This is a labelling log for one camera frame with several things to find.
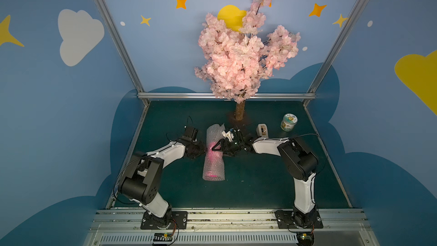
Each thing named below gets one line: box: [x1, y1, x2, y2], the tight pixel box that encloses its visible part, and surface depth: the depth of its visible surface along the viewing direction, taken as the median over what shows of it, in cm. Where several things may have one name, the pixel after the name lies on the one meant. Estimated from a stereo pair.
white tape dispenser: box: [256, 123, 269, 139], surface depth 103 cm
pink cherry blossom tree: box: [194, 0, 301, 121], surface depth 70 cm
